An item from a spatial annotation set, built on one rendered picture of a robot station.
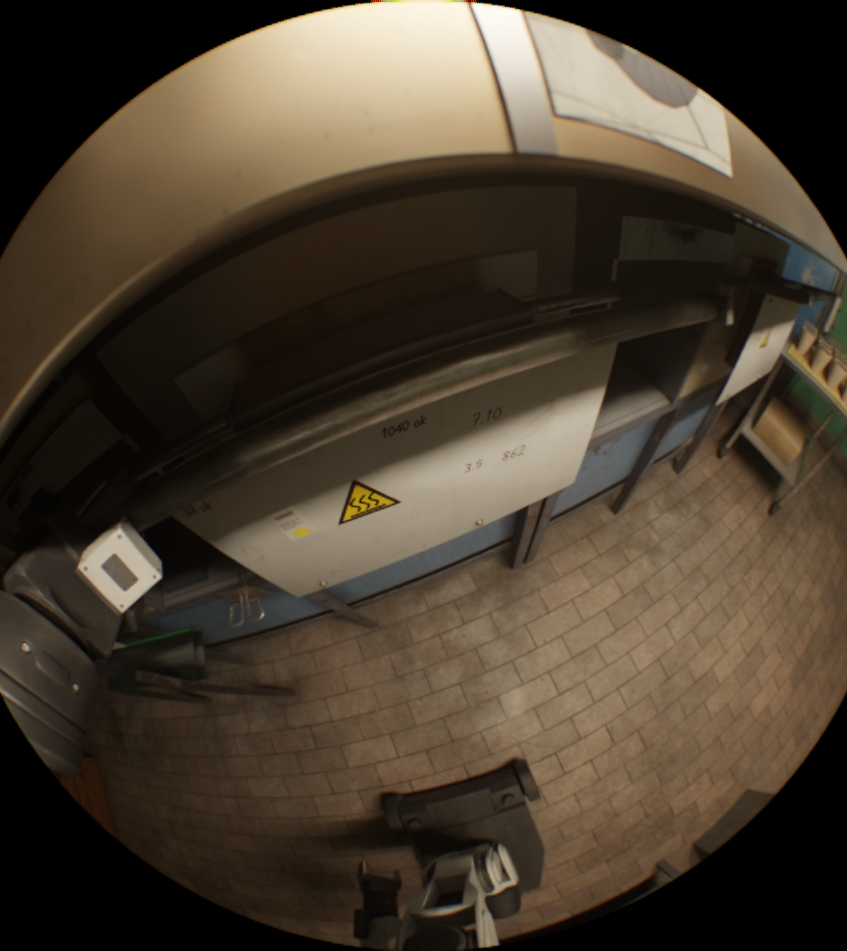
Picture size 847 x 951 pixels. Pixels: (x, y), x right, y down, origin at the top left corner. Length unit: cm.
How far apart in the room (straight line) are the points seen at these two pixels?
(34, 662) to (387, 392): 24
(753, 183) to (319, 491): 45
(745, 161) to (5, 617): 38
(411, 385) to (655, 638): 165
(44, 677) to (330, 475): 33
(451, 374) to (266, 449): 11
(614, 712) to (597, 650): 32
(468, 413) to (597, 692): 141
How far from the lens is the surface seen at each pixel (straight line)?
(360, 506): 44
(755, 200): 18
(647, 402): 110
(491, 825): 149
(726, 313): 40
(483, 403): 38
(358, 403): 18
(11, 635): 21
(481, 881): 104
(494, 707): 151
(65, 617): 23
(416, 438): 37
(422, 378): 18
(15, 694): 20
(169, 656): 131
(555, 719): 156
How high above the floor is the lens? 150
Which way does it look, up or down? 54 degrees down
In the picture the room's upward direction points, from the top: 16 degrees counter-clockwise
